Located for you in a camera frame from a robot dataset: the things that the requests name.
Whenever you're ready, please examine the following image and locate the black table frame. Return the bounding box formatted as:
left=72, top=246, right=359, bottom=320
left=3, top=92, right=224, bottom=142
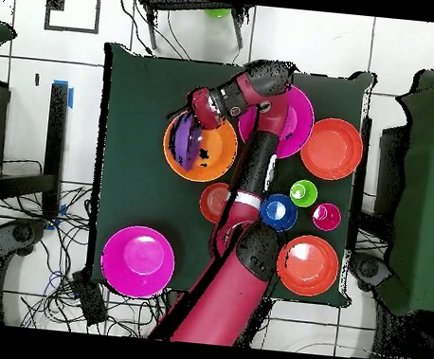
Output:
left=0, top=77, right=72, bottom=223
left=347, top=117, right=373, bottom=255

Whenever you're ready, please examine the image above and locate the green cup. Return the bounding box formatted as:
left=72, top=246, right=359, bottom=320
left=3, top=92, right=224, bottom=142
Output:
left=288, top=178, right=319, bottom=210

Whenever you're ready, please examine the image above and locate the blue bowl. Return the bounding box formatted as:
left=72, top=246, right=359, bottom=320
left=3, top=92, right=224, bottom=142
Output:
left=258, top=191, right=301, bottom=235

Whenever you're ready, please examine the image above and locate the orange bowl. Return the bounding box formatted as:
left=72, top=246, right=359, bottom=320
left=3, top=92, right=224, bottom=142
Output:
left=159, top=109, right=242, bottom=187

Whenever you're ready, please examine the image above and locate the black power strip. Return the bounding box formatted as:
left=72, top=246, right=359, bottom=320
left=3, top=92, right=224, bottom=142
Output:
left=66, top=268, right=113, bottom=328

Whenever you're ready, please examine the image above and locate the deep red-orange bowl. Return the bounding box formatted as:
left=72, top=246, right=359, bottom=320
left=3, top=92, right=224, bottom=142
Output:
left=273, top=231, right=343, bottom=299

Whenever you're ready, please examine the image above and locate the purple bowl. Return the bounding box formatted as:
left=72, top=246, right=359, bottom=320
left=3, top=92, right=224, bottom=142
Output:
left=165, top=108, right=206, bottom=173

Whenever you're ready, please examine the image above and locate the dark green tablecloth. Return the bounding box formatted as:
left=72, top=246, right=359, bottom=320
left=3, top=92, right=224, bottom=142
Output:
left=81, top=42, right=377, bottom=310

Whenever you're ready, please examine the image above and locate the black office chair base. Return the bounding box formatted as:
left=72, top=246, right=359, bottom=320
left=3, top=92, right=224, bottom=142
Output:
left=0, top=215, right=50, bottom=263
left=346, top=250, right=394, bottom=295

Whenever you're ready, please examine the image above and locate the lime green bowl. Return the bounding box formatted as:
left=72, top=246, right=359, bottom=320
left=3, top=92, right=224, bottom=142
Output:
left=203, top=5, right=232, bottom=20

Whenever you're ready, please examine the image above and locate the blue tape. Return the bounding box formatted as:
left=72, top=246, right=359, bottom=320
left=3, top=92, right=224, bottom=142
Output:
left=50, top=79, right=76, bottom=110

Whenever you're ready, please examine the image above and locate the black cable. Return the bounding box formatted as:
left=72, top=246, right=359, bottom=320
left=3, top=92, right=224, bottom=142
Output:
left=112, top=0, right=159, bottom=56

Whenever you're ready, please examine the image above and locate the small red bowl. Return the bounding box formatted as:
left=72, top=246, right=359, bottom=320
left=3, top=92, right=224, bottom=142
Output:
left=197, top=180, right=233, bottom=225

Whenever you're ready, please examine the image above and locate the pink bowl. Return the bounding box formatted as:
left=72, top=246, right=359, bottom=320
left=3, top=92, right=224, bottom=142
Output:
left=235, top=80, right=318, bottom=162
left=98, top=222, right=180, bottom=302

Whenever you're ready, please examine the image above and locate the red cup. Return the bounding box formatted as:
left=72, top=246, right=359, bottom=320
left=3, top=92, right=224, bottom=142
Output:
left=309, top=201, right=344, bottom=233

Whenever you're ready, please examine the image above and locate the black stool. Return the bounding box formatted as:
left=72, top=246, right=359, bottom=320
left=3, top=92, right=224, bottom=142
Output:
left=132, top=0, right=255, bottom=60

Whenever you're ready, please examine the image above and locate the shallow red-orange bowl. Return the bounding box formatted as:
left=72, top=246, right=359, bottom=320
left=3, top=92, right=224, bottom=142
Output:
left=298, top=115, right=367, bottom=184

